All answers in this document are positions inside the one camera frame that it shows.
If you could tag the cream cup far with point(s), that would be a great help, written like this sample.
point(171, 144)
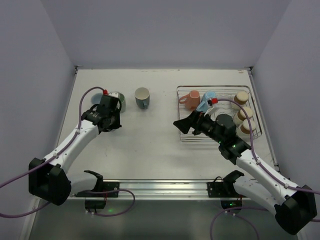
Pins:
point(241, 98)

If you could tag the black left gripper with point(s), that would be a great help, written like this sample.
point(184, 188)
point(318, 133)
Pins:
point(114, 122)

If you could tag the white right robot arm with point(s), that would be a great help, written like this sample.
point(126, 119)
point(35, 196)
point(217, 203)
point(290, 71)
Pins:
point(293, 206)

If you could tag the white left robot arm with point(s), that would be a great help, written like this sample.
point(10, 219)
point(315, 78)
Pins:
point(48, 178)

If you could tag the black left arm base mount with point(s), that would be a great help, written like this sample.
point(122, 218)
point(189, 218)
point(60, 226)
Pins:
point(100, 192)

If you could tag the teal grey mug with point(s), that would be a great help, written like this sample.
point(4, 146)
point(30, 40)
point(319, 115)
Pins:
point(142, 97)

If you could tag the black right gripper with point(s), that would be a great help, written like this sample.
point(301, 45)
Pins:
point(195, 122)

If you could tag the pale blue footed cup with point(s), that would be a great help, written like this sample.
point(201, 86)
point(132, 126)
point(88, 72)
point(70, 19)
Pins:
point(96, 98)

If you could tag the pink mug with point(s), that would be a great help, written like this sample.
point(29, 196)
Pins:
point(191, 100)

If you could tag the aluminium front rail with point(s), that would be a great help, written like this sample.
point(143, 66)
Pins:
point(147, 187)

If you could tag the light blue mug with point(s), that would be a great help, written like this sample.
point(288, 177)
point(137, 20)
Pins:
point(202, 107)

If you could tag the cream cup near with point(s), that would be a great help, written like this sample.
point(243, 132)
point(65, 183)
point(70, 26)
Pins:
point(244, 128)

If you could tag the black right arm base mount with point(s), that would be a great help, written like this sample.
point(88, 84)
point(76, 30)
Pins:
point(222, 187)

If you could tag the sage green cup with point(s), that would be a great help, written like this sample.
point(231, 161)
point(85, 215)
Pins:
point(123, 102)

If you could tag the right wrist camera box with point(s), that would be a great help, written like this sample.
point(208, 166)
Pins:
point(210, 108)

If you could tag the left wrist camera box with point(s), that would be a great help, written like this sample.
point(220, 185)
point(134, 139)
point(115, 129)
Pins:
point(115, 94)

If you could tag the cream cup middle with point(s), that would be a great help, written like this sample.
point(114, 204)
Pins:
point(242, 114)

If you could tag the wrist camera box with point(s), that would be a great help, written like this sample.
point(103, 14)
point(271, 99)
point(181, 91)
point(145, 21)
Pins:
point(210, 108)
point(115, 94)

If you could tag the cream cup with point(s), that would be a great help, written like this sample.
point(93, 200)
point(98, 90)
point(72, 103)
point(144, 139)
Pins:
point(244, 128)
point(241, 98)
point(242, 114)

